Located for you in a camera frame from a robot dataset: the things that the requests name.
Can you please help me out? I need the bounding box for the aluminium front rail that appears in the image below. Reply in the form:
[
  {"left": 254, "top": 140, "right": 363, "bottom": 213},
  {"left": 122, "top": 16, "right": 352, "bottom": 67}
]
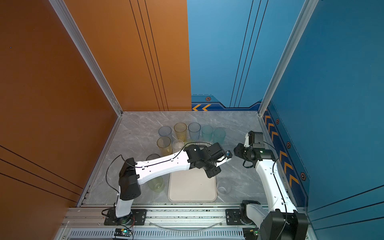
[{"left": 54, "top": 204, "right": 258, "bottom": 240}]

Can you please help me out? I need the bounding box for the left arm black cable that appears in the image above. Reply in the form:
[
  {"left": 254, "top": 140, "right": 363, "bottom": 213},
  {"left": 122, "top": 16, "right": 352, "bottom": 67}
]
[{"left": 104, "top": 141, "right": 211, "bottom": 196}]

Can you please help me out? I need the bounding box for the light green dotted cup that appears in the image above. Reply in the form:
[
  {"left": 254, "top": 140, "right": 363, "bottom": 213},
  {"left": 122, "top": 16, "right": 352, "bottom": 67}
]
[{"left": 147, "top": 177, "right": 165, "bottom": 193}]

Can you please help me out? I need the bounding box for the right aluminium corner post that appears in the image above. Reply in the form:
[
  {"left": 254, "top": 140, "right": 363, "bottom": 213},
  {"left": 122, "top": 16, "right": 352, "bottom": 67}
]
[{"left": 258, "top": 0, "right": 319, "bottom": 117}]

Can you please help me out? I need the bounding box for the dark smoky tumbler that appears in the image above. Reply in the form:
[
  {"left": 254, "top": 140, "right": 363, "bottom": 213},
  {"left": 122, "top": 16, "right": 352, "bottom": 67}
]
[{"left": 146, "top": 154, "right": 161, "bottom": 161}]

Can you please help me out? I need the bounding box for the aluminium corner post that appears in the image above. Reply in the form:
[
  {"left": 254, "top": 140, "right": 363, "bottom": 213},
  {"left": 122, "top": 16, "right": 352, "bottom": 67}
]
[
  {"left": 49, "top": 0, "right": 123, "bottom": 117},
  {"left": 258, "top": 0, "right": 319, "bottom": 117}
]

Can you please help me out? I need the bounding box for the grey-blue frosted tumbler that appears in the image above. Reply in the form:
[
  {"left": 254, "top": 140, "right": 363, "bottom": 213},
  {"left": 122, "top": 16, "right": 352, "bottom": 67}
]
[{"left": 158, "top": 126, "right": 173, "bottom": 141}]

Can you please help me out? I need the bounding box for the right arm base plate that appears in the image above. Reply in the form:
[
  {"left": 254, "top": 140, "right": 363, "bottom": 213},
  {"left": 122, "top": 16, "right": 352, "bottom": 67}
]
[{"left": 225, "top": 209, "right": 256, "bottom": 226}]

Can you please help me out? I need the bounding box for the small clear faceted glass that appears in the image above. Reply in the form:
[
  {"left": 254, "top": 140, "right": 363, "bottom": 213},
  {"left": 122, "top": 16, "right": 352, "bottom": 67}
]
[{"left": 172, "top": 140, "right": 184, "bottom": 154}]

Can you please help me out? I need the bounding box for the yellow tumbler near tray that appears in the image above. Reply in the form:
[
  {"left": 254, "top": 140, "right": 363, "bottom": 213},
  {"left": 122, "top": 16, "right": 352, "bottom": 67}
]
[{"left": 157, "top": 136, "right": 173, "bottom": 157}]

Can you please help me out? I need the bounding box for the green circuit board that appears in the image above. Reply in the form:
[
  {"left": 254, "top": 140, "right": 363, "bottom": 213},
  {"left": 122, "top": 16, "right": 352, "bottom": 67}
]
[
  {"left": 114, "top": 228, "right": 134, "bottom": 240},
  {"left": 243, "top": 228, "right": 260, "bottom": 240}
]

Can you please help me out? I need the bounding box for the light blue clear tumbler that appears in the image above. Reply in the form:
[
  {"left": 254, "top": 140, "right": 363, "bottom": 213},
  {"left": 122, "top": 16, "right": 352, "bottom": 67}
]
[{"left": 188, "top": 122, "right": 201, "bottom": 141}]

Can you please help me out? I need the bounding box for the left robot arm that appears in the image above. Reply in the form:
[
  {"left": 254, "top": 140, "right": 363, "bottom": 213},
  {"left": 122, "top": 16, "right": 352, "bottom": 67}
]
[{"left": 115, "top": 142, "right": 233, "bottom": 218}]

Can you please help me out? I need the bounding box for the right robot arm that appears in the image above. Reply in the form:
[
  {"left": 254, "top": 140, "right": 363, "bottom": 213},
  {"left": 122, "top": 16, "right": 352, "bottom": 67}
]
[{"left": 234, "top": 131, "right": 309, "bottom": 240}]

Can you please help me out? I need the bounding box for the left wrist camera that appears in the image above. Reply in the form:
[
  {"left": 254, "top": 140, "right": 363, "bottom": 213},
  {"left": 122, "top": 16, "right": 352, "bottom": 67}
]
[{"left": 217, "top": 151, "right": 233, "bottom": 166}]

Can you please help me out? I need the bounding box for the right green circuit board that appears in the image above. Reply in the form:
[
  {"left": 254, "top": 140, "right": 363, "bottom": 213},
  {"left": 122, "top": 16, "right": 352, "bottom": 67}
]
[{"left": 243, "top": 228, "right": 260, "bottom": 240}]

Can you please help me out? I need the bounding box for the left green circuit board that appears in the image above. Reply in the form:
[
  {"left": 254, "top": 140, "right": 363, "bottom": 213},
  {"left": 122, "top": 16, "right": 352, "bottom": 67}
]
[{"left": 114, "top": 228, "right": 134, "bottom": 240}]

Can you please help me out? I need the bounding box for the teal textured tumbler right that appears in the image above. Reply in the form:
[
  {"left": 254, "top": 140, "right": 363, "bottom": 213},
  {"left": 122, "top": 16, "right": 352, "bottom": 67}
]
[{"left": 213, "top": 128, "right": 227, "bottom": 145}]

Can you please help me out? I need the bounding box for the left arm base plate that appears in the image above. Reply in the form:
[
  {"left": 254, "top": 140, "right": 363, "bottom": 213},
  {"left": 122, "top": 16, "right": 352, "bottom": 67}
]
[{"left": 102, "top": 208, "right": 147, "bottom": 227}]

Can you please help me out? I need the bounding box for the teal textured tumbler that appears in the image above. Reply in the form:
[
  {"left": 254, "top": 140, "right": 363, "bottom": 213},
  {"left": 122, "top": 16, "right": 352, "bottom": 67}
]
[
  {"left": 201, "top": 125, "right": 214, "bottom": 143},
  {"left": 213, "top": 128, "right": 227, "bottom": 145}
]

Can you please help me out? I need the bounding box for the white rectangular tray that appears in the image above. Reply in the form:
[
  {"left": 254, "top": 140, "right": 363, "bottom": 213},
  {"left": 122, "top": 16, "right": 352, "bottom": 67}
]
[{"left": 168, "top": 168, "right": 217, "bottom": 203}]

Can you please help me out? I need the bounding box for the clear plastic cup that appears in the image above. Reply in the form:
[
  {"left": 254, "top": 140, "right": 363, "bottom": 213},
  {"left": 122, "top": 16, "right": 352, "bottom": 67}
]
[{"left": 217, "top": 180, "right": 232, "bottom": 195}]

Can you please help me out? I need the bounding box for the left aluminium corner post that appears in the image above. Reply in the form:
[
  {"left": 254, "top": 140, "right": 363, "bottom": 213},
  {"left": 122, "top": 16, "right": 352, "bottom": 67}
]
[{"left": 49, "top": 0, "right": 123, "bottom": 117}]

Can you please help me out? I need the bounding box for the amber tall tumbler back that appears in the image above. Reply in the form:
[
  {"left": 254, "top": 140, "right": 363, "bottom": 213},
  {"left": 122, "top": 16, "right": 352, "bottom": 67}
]
[{"left": 174, "top": 123, "right": 187, "bottom": 142}]

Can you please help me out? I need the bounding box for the teal textured tumbler left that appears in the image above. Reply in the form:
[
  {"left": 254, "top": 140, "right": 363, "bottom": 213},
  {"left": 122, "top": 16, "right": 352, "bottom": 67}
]
[{"left": 201, "top": 125, "right": 214, "bottom": 143}]

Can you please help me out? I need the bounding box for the small green faceted glass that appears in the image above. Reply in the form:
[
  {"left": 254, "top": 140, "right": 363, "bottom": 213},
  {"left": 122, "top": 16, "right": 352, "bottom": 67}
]
[{"left": 184, "top": 139, "right": 196, "bottom": 147}]

